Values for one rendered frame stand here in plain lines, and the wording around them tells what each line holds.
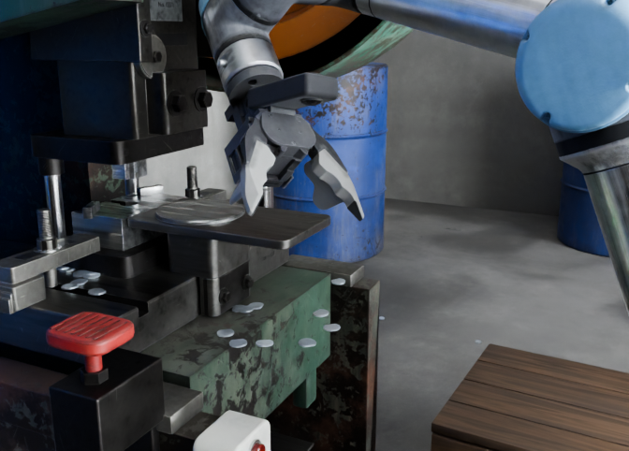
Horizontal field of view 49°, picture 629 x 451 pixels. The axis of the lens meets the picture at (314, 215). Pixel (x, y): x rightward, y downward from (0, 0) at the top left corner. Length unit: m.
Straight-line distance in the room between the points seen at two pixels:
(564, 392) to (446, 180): 2.95
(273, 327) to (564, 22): 0.57
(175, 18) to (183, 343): 0.43
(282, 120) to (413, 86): 3.52
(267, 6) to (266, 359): 0.47
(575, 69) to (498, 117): 3.56
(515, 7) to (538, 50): 0.19
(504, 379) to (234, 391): 0.71
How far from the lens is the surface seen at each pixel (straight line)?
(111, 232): 1.00
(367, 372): 1.21
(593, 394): 1.49
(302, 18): 1.25
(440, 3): 0.86
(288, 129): 0.79
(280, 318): 1.00
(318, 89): 0.75
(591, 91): 0.62
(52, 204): 1.04
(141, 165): 1.04
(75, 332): 0.68
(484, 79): 4.19
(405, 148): 4.36
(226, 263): 0.97
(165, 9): 0.98
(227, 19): 0.89
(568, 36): 0.63
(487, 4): 0.84
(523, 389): 1.46
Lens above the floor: 1.03
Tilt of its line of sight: 15 degrees down
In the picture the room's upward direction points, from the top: straight up
